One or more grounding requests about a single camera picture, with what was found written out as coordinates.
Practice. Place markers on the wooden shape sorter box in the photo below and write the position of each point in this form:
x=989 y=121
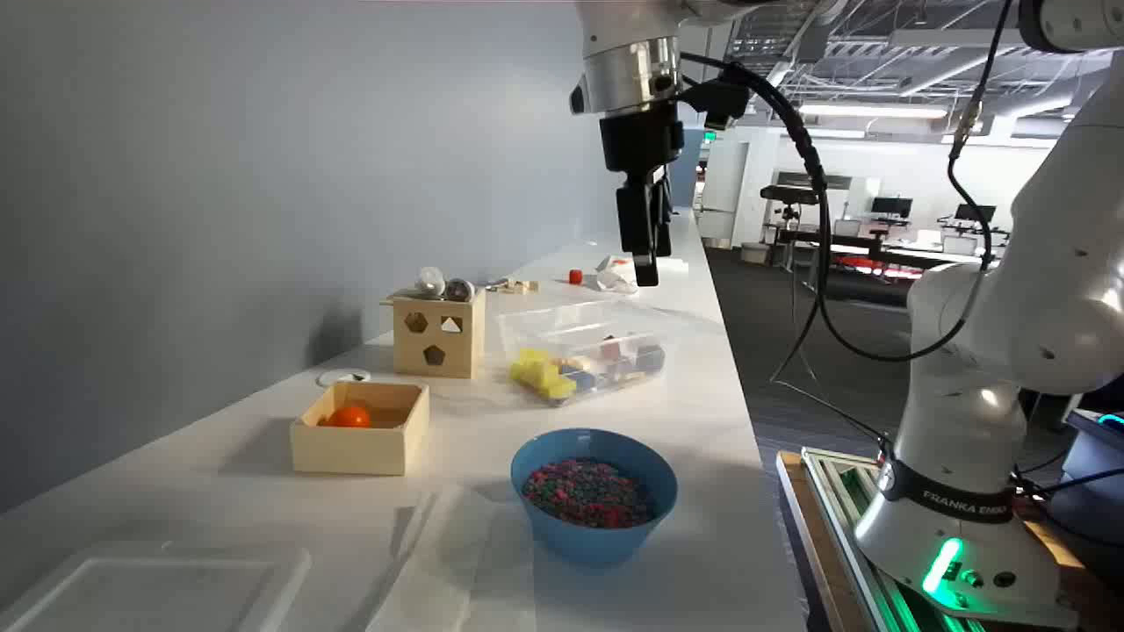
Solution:
x=449 y=337

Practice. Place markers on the small open wooden box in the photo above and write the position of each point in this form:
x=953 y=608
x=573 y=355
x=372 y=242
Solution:
x=352 y=448

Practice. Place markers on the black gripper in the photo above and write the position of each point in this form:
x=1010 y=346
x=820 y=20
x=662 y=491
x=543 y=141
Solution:
x=641 y=138

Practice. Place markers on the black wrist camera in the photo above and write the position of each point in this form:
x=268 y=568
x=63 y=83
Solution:
x=717 y=98

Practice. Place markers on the clear plastic lunchbox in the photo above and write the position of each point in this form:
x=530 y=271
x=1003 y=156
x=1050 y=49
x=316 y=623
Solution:
x=585 y=326

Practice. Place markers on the blue bowl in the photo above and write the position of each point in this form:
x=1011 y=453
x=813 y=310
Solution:
x=594 y=540

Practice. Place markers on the orange fruit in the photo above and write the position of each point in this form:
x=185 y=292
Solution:
x=347 y=415

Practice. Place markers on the clear plastic sheet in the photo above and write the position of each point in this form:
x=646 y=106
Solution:
x=456 y=573

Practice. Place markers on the background desk with monitors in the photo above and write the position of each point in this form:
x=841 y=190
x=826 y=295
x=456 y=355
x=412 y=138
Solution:
x=888 y=238

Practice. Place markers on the white block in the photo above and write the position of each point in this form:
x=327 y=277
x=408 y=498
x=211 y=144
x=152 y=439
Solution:
x=429 y=281

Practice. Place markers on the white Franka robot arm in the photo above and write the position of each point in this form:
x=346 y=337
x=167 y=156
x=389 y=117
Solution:
x=1054 y=292

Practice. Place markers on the small red object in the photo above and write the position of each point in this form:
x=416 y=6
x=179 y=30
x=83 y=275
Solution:
x=577 y=275

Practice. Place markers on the grey block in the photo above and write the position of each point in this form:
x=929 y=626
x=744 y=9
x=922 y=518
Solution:
x=456 y=290

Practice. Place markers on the robot base platform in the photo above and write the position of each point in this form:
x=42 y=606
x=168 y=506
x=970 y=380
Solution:
x=826 y=513

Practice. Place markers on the white tray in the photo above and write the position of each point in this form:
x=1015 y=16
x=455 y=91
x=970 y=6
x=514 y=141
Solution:
x=152 y=592

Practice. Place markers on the small white object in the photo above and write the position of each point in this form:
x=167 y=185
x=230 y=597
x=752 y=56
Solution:
x=615 y=271

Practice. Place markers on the colourful beads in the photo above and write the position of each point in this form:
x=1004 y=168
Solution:
x=586 y=491

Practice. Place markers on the dark blue equipment box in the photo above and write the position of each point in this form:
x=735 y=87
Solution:
x=1099 y=469

